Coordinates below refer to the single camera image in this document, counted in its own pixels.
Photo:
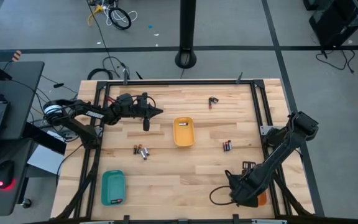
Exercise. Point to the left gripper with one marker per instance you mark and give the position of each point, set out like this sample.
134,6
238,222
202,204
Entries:
141,111

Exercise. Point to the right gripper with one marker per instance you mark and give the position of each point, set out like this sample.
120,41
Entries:
244,193

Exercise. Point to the orange plastic tray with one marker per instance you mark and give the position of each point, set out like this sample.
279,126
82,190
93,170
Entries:
262,199

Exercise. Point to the silver battery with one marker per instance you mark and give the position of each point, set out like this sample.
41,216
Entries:
183,124
143,155
146,151

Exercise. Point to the yellow plastic tray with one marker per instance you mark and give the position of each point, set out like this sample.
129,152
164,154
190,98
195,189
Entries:
183,137

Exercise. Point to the black red battery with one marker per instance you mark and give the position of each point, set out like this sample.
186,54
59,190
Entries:
139,148
116,201
135,149

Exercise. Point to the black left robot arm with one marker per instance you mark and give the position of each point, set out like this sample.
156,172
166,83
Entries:
89,113

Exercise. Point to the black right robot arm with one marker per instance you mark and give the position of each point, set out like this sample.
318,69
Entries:
291,133

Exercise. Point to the white light bar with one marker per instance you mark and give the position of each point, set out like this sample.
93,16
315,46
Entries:
96,222
269,221

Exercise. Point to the teal plastic tray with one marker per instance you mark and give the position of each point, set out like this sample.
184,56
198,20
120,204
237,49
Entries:
113,186

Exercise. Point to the grey power strip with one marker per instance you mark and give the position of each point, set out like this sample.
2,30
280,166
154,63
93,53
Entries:
40,123

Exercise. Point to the white box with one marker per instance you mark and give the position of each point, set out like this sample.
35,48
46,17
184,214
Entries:
47,160

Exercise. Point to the black desk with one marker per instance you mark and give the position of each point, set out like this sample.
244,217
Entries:
26,90

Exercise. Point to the orange striped object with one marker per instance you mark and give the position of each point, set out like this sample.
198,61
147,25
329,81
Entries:
16,55

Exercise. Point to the black desk caster wheel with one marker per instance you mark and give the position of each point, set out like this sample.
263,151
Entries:
26,203

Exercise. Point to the black computer mouse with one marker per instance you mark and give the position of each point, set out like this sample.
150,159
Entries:
4,172

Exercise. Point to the black equipment rack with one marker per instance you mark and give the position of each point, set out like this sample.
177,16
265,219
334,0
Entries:
340,21

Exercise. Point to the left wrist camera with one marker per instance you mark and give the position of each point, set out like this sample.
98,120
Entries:
146,124

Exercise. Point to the black aluminium table frame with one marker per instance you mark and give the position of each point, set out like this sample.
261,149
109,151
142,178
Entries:
182,82

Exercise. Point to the grey metal bracket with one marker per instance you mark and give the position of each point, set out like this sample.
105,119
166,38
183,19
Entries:
239,77
125,76

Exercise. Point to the black camera stand pole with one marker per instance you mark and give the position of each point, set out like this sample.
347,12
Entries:
187,31

